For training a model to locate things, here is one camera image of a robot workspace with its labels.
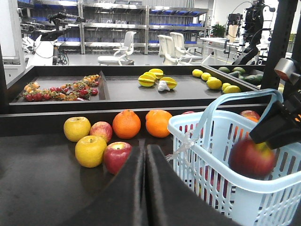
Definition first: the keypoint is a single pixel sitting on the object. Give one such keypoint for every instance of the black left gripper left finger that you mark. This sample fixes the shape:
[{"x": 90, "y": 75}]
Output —
[{"x": 121, "y": 203}]

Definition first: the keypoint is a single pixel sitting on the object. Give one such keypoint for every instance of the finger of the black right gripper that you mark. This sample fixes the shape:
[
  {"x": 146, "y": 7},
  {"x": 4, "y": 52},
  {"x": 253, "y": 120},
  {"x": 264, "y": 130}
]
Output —
[{"x": 280, "y": 126}]

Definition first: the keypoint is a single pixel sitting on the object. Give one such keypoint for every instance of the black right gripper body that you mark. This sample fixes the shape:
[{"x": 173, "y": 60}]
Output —
[{"x": 289, "y": 70}]

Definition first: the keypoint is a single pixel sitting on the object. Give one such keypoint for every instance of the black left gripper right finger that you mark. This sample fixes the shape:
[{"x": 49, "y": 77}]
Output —
[{"x": 169, "y": 201}]

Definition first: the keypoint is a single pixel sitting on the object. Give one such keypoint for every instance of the light blue plastic basket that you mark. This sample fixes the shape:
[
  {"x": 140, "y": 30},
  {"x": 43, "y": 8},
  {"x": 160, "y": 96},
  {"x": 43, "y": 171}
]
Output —
[{"x": 202, "y": 145}]

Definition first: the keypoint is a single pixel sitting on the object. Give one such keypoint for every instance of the avocado pile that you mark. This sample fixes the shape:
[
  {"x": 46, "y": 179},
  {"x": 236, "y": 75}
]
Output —
[{"x": 253, "y": 76}]

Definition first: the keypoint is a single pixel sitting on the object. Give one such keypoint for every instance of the red yellow apple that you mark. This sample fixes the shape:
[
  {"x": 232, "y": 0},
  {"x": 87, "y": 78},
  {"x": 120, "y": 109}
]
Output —
[{"x": 250, "y": 113}]

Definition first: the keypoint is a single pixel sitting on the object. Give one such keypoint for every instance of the dark red apple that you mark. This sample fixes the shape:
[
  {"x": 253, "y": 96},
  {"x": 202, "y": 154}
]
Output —
[{"x": 115, "y": 155}]

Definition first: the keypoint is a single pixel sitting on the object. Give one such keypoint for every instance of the black robot in background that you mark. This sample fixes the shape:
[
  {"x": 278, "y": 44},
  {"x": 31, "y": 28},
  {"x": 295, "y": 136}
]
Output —
[{"x": 252, "y": 31}]

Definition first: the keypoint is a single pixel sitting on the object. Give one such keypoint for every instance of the yellow apple front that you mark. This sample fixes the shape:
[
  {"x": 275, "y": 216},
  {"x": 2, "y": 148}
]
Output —
[{"x": 89, "y": 151}]

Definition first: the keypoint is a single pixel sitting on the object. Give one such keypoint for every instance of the lemon pile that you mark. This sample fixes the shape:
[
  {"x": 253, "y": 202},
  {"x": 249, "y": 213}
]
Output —
[{"x": 214, "y": 83}]

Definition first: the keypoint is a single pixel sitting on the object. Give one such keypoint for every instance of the small pink red apple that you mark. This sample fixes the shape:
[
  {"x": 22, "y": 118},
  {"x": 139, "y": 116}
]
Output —
[{"x": 102, "y": 129}]

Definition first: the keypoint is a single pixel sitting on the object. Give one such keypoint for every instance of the orange left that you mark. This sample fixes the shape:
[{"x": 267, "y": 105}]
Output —
[{"x": 126, "y": 124}]

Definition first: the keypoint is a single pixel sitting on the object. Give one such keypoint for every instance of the yellow apple back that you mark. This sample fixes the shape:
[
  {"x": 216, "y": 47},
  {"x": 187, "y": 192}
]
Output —
[{"x": 75, "y": 128}]

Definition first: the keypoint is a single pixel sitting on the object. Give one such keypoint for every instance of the large red apple back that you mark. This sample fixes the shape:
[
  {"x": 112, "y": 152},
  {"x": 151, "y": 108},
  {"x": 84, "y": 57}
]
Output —
[{"x": 188, "y": 112}]

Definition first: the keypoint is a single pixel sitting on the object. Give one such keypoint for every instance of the black upper display shelf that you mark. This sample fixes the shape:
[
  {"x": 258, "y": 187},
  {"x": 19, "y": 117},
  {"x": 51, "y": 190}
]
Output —
[{"x": 118, "y": 89}]

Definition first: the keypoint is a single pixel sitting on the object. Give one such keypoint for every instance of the white garlic bulb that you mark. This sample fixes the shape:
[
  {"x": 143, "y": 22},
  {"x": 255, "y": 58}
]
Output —
[{"x": 162, "y": 86}]

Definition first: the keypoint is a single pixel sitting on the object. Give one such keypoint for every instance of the cherry tomato pile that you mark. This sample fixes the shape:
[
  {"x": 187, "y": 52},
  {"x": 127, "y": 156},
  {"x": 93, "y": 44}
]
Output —
[{"x": 82, "y": 90}]

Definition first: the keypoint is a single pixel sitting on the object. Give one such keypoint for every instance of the metal storage racks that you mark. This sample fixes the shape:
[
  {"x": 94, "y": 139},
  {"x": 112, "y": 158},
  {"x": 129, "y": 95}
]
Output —
[{"x": 107, "y": 21}]

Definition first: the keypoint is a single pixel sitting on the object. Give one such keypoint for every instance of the black shelf upright post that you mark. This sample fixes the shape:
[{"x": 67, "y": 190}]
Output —
[{"x": 279, "y": 42}]

